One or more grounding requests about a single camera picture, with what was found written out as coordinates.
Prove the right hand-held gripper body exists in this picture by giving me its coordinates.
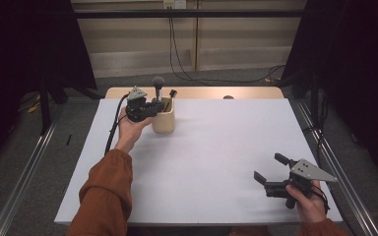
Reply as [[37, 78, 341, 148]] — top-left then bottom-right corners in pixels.
[[264, 158, 339, 209]]

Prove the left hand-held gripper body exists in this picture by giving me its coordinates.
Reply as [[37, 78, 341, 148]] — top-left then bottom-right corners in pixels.
[[125, 86, 153, 124]]

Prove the beige square cup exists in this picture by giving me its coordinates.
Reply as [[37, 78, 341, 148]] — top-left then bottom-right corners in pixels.
[[151, 96, 176, 135]]

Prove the thin black makeup brush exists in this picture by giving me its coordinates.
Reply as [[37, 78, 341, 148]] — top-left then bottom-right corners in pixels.
[[163, 88, 178, 113]]

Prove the large black powder brush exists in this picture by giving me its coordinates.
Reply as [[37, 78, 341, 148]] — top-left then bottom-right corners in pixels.
[[152, 76, 166, 104]]

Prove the person's left hand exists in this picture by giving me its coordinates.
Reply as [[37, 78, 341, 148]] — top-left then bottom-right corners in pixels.
[[114, 106, 155, 153]]

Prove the person's right hand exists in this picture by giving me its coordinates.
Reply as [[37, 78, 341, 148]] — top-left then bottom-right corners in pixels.
[[284, 181, 327, 224]]

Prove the white table mat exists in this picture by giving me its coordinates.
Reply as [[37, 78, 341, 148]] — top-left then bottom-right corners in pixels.
[[53, 97, 344, 226]]

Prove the black metal stand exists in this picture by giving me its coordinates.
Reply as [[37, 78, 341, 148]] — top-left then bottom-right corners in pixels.
[[38, 73, 103, 136], [309, 70, 321, 130]]

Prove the black horizontal bar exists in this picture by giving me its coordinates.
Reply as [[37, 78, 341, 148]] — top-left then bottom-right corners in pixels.
[[73, 9, 306, 20]]

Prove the yellow floor scrap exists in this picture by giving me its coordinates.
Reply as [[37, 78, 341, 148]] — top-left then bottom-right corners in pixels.
[[27, 94, 42, 114]]

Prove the dark curtain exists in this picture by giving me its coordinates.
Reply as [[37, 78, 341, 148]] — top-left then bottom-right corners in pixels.
[[0, 0, 98, 176], [281, 0, 378, 191]]

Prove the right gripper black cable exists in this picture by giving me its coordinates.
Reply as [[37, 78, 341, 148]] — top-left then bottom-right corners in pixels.
[[311, 183, 331, 214]]

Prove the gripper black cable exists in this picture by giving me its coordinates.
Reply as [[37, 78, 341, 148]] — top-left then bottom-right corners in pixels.
[[311, 183, 331, 214], [103, 92, 130, 156]]

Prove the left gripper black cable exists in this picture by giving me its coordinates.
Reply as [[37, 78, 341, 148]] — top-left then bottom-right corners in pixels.
[[103, 92, 130, 156]]

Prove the black floor cable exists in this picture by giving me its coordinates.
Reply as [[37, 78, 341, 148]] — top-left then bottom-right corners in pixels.
[[303, 126, 327, 155]]

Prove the aluminium rail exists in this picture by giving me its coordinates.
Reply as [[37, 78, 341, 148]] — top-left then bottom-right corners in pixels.
[[296, 99, 378, 236], [0, 107, 63, 236]]

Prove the black wall cable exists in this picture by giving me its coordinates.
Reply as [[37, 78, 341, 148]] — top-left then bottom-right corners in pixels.
[[168, 8, 287, 85]]

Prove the white wall socket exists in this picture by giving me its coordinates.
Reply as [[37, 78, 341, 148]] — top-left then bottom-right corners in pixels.
[[162, 0, 187, 10]]

